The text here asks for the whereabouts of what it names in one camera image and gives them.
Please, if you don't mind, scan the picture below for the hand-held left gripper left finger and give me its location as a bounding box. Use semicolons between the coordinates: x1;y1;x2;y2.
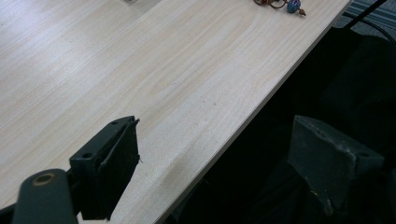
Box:
68;115;141;221

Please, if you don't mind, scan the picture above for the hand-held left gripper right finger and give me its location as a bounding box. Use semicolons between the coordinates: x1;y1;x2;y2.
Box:
287;114;386;217

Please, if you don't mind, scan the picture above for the striped grey carpet mat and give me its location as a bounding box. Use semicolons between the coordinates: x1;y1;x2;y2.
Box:
346;0;396;22

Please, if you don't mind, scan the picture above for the black cable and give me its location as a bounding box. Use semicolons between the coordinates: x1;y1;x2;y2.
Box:
342;0;396;45

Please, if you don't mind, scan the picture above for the beaded cord bracelet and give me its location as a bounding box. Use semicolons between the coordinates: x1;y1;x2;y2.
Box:
253;0;307;17

